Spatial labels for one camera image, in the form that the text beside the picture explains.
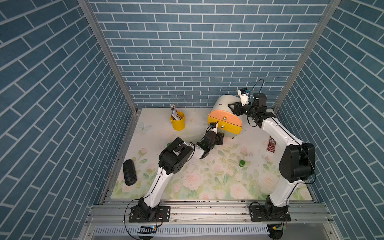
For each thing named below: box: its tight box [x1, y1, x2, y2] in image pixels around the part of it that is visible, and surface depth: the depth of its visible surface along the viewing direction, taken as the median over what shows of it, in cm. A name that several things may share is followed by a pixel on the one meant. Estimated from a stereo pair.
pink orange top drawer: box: [208, 109, 243, 127], surface depth 90 cm
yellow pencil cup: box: [170, 111, 186, 131], surface depth 106 cm
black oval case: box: [123, 159, 137, 186], surface depth 86 cm
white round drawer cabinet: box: [207, 95, 243, 128], surface depth 92 cm
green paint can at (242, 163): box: [238, 160, 246, 168], surface depth 91 cm
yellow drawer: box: [207, 110, 243, 135], surface depth 92 cm
